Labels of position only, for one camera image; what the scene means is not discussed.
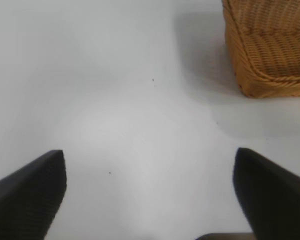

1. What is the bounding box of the brown woven wicker basket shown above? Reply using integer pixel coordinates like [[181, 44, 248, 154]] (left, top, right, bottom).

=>
[[221, 0, 300, 99]]

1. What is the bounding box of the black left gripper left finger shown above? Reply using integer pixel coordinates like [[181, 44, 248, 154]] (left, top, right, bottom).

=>
[[0, 149, 68, 240]]

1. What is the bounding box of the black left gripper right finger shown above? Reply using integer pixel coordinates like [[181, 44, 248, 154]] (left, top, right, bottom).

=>
[[231, 147, 300, 240]]

